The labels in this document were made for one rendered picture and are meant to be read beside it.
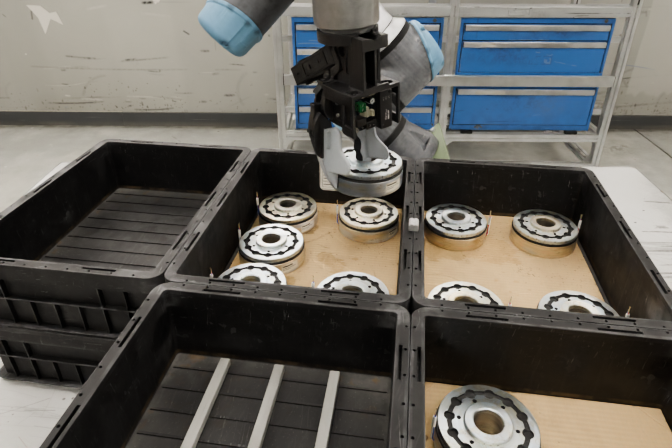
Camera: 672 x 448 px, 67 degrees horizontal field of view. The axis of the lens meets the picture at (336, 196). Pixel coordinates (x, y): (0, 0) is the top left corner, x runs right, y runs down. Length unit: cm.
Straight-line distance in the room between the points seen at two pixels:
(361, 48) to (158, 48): 314
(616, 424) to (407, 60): 71
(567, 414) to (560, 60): 228
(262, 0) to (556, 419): 58
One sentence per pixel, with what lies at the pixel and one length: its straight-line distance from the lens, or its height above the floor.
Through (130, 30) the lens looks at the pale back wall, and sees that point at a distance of 370.
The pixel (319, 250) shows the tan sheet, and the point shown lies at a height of 83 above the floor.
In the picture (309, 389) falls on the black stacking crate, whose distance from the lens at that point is 64.
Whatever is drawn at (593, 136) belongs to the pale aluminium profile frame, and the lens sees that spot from 298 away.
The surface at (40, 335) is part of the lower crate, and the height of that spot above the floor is 81.
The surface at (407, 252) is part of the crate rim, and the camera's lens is 67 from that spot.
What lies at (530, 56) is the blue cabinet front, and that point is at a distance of 273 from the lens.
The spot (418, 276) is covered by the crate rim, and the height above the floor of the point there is 93.
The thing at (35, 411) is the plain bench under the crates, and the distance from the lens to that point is 89.
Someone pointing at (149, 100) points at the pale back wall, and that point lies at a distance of 380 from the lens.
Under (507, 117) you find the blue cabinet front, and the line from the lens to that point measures 280.
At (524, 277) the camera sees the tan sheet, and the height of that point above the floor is 83.
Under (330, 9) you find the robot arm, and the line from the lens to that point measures 58.
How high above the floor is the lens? 131
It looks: 29 degrees down
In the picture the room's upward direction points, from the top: straight up
